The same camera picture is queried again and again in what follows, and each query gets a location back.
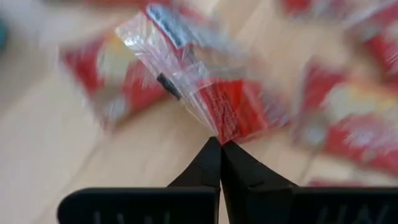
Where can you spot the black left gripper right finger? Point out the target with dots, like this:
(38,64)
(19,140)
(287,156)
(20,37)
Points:
(258,199)

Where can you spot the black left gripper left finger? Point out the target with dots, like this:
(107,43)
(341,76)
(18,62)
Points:
(140,205)

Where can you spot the teal plastic basket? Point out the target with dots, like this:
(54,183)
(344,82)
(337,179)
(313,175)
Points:
(1,34)

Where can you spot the red popcorn bag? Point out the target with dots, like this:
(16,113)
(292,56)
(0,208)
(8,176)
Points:
(357,137)
(382,53)
(224,105)
(335,183)
(298,4)
(84,65)

